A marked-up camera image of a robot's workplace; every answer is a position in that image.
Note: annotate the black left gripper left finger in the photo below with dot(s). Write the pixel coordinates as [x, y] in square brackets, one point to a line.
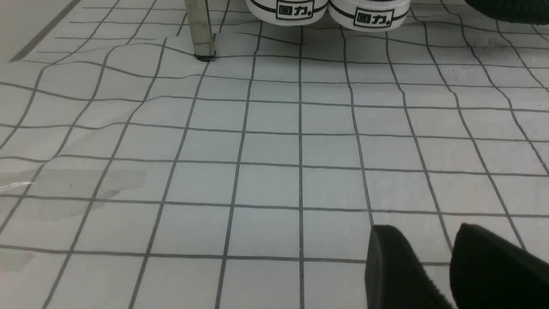
[394, 276]

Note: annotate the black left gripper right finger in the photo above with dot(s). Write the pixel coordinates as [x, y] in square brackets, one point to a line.
[488, 272]

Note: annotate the black canvas sneaker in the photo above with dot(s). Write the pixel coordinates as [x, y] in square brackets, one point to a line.
[288, 12]
[369, 16]

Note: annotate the silver metal shoe rack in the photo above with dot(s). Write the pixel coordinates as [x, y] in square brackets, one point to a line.
[200, 29]

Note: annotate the black knit sneaker left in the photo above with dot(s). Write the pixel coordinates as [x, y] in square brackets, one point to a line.
[534, 12]

